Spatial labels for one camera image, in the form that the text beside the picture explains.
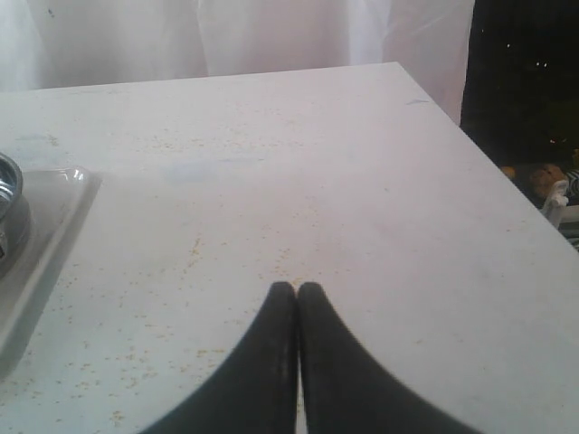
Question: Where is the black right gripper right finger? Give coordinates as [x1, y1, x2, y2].
[297, 282, 466, 433]

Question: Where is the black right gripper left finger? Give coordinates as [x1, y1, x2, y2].
[143, 282, 299, 434]

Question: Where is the round stainless steel sieve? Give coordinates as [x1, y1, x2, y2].
[1, 154, 31, 278]

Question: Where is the white square plastic tray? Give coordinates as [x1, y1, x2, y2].
[1, 166, 101, 369]

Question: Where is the white backdrop curtain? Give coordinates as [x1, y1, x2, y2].
[1, 1, 474, 90]

